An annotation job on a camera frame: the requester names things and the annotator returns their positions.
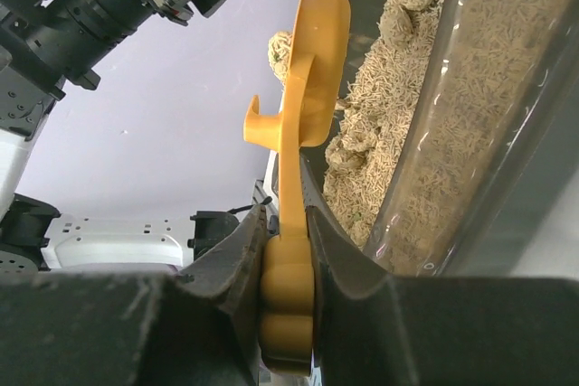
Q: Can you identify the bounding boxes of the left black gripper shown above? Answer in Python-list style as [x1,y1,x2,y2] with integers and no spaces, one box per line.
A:
[26,0,268,89]

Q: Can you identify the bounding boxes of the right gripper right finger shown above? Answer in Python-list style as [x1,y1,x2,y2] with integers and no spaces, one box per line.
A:
[307,207,578,385]

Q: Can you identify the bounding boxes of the dark grey litter box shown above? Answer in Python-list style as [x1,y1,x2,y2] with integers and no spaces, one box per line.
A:
[304,0,577,277]

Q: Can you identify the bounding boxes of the yellow plastic litter scoop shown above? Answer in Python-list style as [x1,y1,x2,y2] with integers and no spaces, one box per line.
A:
[243,0,351,376]

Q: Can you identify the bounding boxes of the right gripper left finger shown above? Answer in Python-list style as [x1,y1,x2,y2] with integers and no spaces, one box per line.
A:
[1,206,267,385]

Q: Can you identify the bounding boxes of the cat litter granules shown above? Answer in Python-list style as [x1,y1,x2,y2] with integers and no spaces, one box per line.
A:
[323,0,444,248]

